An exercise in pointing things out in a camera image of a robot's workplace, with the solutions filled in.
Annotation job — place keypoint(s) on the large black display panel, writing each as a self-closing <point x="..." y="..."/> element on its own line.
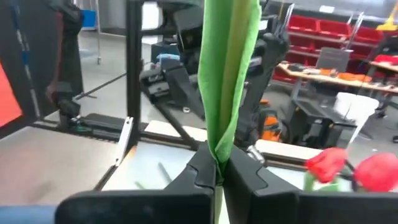
<point x="31" y="62"/>

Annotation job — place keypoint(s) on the white metal bracket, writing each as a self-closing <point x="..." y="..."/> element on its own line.
<point x="124" y="140"/>

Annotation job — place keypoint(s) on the red storage bins shelf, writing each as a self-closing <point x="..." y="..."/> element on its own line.
<point x="332" y="28"/>

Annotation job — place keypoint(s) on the white plastic bucket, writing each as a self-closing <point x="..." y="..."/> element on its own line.
<point x="354" y="107"/>

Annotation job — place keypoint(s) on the orange vacuum cleaner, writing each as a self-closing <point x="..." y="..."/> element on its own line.
<point x="270" y="123"/>

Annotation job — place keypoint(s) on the person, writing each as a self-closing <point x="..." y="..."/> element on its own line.
<point x="70" y="46"/>

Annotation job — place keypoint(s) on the red artificial tulip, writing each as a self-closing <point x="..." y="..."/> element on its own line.
<point x="224" y="77"/>
<point x="377" y="171"/>
<point x="326" y="163"/>

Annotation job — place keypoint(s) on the wooden workbench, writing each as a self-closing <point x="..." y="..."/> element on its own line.
<point x="311" y="76"/>

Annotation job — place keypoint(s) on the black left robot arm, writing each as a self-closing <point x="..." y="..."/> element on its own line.
<point x="267" y="62"/>

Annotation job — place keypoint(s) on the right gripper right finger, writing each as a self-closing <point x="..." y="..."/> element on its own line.
<point x="280" y="208"/>

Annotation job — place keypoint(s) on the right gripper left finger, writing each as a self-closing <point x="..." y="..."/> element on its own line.
<point x="155" y="205"/>

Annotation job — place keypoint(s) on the blue plastic bin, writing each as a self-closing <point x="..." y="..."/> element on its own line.
<point x="88" y="17"/>

